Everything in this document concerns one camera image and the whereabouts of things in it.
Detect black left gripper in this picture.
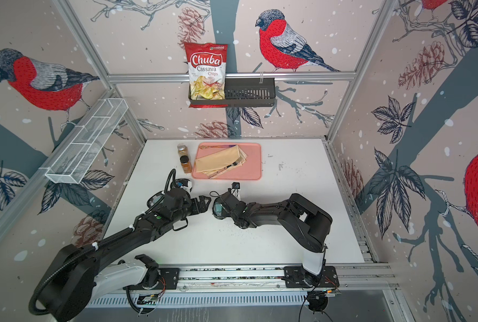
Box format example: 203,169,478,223
172,195,212,224

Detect black cable with charger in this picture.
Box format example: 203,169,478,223
146,191,165,210

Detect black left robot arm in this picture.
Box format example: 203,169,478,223
28,170,211,321

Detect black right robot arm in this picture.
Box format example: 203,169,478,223
212,189,333,287

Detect brown spice bottle black cap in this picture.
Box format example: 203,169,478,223
180,155,193,174

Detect pink plastic tray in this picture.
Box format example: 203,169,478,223
191,142,262,181

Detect tan spice jar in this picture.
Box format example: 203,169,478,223
177,144,189,157

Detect red cassava chips bag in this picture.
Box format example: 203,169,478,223
183,42,228,108

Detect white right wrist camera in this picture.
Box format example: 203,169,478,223
231,182,240,198

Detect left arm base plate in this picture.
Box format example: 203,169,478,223
129,268,181,291

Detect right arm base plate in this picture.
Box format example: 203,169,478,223
282,266,340,289

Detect black wall basket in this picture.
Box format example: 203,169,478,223
189,78,276,108

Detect white wire mesh basket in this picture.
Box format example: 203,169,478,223
45,98,128,184

